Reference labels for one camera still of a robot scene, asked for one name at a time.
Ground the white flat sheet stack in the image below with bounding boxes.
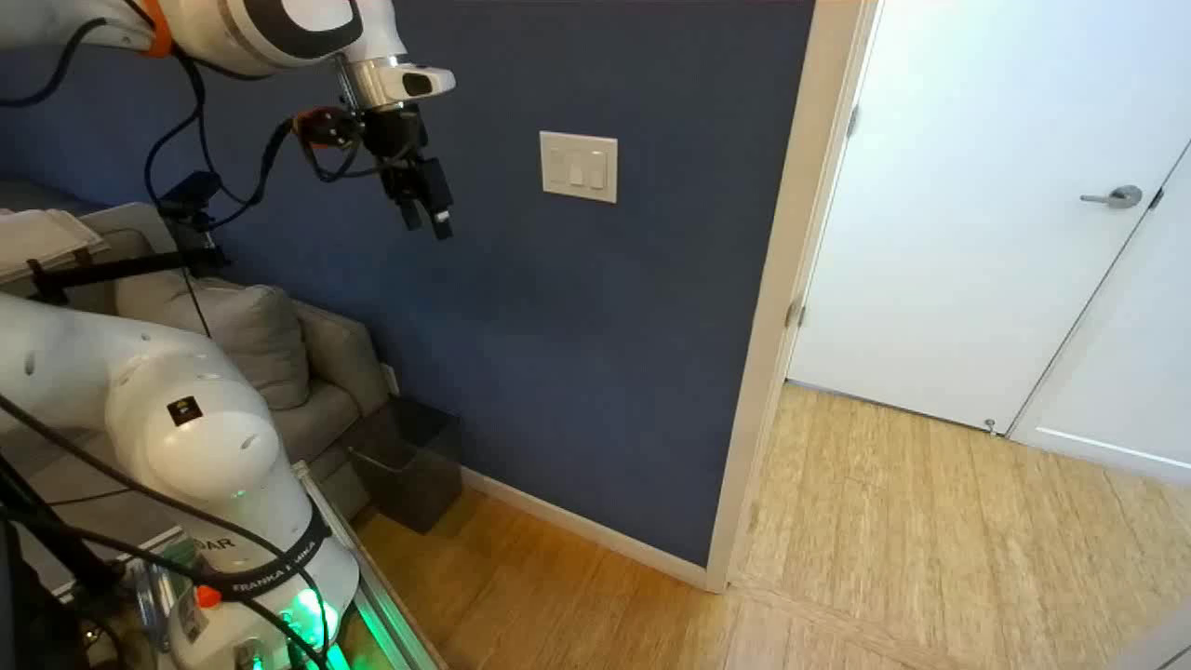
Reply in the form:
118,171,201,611
0,204,107,288

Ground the white wall corner trim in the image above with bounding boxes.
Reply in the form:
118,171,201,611
704,0,884,595

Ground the orange cable strap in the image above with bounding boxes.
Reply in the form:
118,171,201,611
137,0,179,59

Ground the black camera cable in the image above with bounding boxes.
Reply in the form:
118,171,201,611
143,48,375,239

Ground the white door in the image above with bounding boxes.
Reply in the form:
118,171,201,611
786,0,1191,438

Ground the grey sofa cushion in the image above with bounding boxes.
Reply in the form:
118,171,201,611
113,271,317,418

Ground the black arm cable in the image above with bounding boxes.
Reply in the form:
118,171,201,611
0,11,113,111

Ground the robot mounting table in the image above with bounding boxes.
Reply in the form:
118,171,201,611
289,461,449,670

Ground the black clamp mount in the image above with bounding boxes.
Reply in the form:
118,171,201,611
157,166,232,239

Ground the grey sofa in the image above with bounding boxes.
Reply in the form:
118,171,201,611
0,197,402,527

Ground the black metal stand bar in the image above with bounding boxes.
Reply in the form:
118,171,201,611
26,240,235,310

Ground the white wall switch plate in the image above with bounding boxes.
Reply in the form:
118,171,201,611
535,125,621,209

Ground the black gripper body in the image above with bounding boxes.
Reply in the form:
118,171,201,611
358,100,437,177

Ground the silver door lever handle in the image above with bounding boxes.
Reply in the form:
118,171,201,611
1076,181,1145,212

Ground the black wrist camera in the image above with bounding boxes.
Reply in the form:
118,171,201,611
293,105,371,157

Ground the white baseboard on blue wall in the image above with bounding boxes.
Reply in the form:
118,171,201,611
456,464,726,595

